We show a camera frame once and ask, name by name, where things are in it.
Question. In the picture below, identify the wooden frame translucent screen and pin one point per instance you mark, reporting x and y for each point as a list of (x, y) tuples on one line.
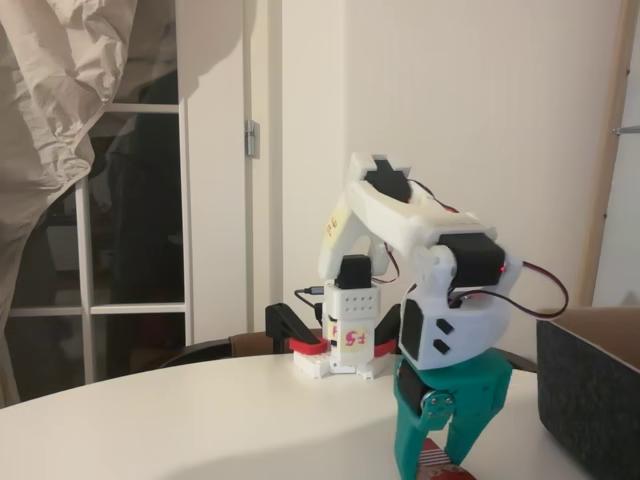
[(609, 150)]

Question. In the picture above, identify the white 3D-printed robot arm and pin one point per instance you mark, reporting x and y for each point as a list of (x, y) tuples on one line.
[(400, 220)]

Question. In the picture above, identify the teal gripper black servo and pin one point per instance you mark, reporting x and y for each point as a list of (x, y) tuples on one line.
[(472, 387)]

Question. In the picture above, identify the metal door hinge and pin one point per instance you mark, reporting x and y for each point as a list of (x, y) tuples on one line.
[(251, 140)]

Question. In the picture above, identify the beige crumpled curtain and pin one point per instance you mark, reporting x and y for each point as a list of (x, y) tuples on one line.
[(40, 100)]

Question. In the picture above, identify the red striped wooden block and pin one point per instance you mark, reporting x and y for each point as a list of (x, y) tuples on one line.
[(440, 470)]

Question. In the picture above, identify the white framed glass door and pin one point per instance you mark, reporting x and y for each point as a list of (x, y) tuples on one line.
[(215, 225)]

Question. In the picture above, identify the metal rod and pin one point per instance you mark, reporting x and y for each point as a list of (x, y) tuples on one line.
[(627, 131)]

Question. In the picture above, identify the dark grey felt box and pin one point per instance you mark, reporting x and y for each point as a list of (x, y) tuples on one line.
[(585, 390)]

